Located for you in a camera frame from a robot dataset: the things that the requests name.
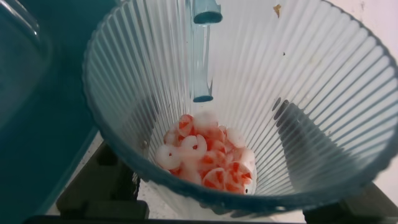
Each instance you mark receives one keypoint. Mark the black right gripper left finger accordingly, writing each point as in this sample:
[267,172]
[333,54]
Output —
[102,183]

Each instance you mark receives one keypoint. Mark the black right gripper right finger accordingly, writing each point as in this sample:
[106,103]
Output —
[351,211]

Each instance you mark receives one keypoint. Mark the red and white candy pieces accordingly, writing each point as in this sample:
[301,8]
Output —
[205,155]

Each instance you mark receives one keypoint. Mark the translucent blue ribbed cup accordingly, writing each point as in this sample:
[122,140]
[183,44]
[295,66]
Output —
[248,62]

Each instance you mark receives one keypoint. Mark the dark teal square basin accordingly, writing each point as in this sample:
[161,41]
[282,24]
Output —
[37,109]

